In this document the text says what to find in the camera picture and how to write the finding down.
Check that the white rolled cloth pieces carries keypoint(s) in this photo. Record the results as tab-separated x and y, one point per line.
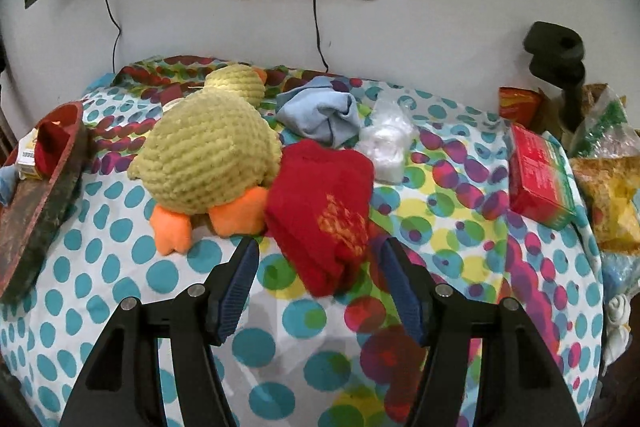
617	317

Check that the yellow snack bag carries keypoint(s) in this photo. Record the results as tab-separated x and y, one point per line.
612	202

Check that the red and green box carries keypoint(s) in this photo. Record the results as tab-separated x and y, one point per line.
537	177

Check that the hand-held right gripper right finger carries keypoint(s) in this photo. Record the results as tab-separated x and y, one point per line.
405	292

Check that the yellow cartoon carton box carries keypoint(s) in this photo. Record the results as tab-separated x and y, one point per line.
29	157

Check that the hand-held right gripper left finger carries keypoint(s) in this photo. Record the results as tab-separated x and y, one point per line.
235	292

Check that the red sock with gold print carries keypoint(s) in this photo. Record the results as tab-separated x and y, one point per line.
320	212

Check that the black clamp stand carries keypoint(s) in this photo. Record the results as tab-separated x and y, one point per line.
555	52

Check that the polka dot cloth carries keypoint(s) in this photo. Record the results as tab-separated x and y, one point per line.
125	297

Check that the clear plastic bag white contents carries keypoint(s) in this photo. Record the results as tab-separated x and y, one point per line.
385	142

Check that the green printed plastic bag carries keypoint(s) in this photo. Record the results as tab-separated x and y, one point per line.
602	122

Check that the orange red snack packet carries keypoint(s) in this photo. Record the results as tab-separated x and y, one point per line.
520	104

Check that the plain red sock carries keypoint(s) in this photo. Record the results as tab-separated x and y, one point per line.
50	144

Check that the red round tray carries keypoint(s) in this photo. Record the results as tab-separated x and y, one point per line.
45	217

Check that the yellow knitted duck toy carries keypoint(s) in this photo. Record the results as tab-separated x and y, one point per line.
205	152

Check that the light blue sheet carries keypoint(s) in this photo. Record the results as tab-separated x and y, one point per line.
102	83

